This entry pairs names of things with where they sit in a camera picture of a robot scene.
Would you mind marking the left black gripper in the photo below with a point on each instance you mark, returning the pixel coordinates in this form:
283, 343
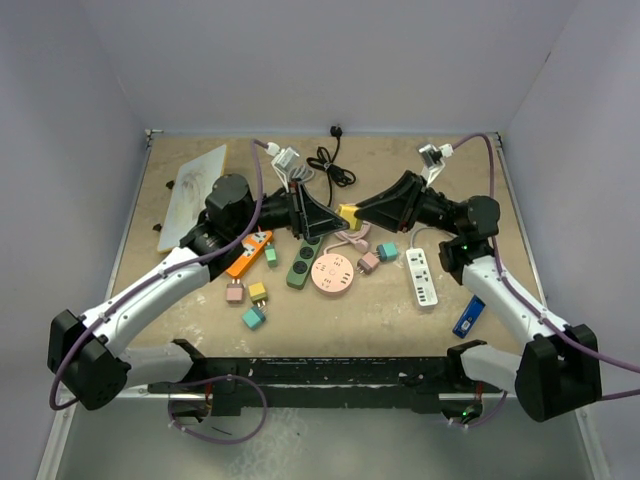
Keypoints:
315, 220

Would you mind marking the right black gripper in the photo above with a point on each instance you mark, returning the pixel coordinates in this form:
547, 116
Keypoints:
396, 217

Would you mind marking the yellow usb charger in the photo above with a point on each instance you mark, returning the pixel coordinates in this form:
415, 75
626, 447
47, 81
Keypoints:
348, 213

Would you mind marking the teal usb charger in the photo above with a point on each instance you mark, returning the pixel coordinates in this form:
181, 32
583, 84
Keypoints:
387, 252

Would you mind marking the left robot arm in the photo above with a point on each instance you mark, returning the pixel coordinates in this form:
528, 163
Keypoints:
90, 354

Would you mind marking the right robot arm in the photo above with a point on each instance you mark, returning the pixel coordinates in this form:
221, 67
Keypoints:
558, 370

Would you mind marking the green charger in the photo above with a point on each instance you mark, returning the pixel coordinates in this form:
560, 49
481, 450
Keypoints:
271, 256

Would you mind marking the pink round power strip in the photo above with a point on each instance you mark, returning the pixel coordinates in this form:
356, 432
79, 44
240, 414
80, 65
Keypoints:
332, 274

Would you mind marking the green power strip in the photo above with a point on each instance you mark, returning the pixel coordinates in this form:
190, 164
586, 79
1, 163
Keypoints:
299, 271

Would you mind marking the orange power strip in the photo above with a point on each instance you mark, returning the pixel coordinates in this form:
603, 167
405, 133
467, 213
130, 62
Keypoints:
254, 245

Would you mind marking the pink charger near round strip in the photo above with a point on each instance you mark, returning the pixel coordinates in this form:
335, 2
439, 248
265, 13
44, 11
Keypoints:
368, 263

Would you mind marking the white power strip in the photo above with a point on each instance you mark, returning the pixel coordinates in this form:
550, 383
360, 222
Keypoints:
421, 280

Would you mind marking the yellow charger front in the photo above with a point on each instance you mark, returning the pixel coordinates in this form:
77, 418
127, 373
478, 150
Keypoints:
257, 292

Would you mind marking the pink charger front left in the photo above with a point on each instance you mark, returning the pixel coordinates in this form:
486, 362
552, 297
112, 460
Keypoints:
234, 293

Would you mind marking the teal charger front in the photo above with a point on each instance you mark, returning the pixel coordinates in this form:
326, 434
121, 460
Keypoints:
254, 317

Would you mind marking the white yellow drawing board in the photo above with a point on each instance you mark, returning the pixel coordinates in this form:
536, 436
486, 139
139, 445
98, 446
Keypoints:
192, 185

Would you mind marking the blue box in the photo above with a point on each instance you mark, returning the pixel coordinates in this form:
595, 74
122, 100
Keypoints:
469, 317

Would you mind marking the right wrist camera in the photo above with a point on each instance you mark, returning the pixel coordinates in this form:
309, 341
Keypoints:
433, 158

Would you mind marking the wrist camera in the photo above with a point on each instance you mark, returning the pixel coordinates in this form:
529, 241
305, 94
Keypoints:
287, 164
433, 158

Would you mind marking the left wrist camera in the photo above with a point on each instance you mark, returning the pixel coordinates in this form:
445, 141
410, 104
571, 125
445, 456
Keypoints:
287, 164

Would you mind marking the black base frame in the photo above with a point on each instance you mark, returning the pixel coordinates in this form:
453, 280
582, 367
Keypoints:
423, 385

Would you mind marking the aluminium rail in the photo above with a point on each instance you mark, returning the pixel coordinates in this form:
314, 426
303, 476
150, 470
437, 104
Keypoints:
101, 444

